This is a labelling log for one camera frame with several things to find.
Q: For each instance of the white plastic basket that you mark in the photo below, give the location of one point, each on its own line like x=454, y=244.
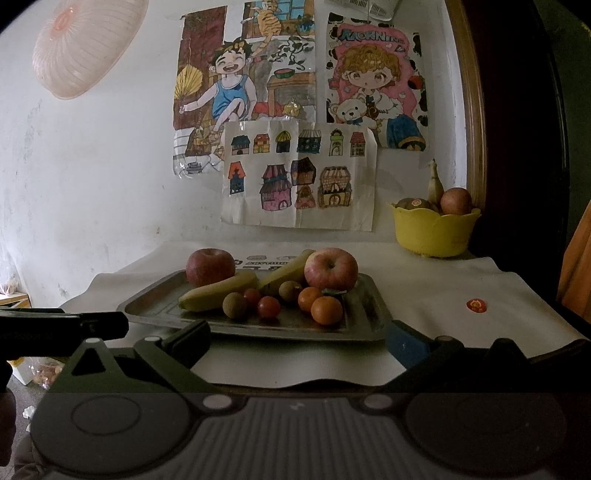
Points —
x=369, y=7

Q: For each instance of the pink plastic food cover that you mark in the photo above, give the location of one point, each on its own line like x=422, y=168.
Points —
x=83, y=46

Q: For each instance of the yellow plastic bowl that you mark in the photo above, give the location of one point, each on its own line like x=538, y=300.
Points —
x=434, y=235

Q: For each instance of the boy cartoon wall poster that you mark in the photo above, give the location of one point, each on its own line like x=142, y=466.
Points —
x=231, y=92

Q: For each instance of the brown kiwi fruit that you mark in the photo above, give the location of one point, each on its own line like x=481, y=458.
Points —
x=234, y=305

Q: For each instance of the orange tangerine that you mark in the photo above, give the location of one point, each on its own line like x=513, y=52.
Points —
x=327, y=310
x=308, y=297

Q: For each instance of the red round sticker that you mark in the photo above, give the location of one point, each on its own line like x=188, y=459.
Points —
x=475, y=305

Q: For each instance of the metal tray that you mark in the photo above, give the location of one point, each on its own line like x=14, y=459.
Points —
x=364, y=314

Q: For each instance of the red apple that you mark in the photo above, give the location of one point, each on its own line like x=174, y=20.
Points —
x=210, y=267
x=455, y=201
x=331, y=269

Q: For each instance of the yellow banana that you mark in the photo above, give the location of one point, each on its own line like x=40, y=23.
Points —
x=286, y=270
x=217, y=293
x=435, y=184

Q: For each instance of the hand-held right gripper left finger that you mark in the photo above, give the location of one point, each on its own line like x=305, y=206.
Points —
x=194, y=339

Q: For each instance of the cardboard box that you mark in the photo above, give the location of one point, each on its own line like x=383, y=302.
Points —
x=14, y=300

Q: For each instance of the red cherry tomato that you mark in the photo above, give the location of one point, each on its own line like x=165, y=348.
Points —
x=269, y=308
x=252, y=296

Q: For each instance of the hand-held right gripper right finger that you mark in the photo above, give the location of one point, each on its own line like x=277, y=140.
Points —
x=406, y=348

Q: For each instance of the white tablecloth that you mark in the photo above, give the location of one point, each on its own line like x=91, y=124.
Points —
x=461, y=286

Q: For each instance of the house drawings paper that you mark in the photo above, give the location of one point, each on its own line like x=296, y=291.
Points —
x=277, y=212

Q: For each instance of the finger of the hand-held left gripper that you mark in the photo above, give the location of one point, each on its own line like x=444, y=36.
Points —
x=46, y=332

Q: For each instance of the girl cartoon poster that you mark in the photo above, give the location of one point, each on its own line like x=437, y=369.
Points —
x=374, y=83

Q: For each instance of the wooden door frame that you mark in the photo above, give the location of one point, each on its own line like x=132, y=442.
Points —
x=473, y=115

